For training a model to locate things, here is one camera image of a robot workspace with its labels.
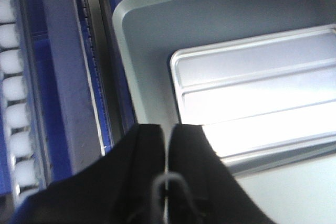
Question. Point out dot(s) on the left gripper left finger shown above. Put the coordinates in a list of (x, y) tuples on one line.
[(115, 189)]

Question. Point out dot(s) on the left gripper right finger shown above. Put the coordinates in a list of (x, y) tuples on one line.
[(217, 195)]

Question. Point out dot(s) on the silver metal tray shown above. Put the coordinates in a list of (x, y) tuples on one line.
[(262, 101)]

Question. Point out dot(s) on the grey large tray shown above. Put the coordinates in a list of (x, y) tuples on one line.
[(149, 32)]

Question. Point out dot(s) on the right white roller track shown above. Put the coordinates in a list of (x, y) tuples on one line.
[(21, 108)]

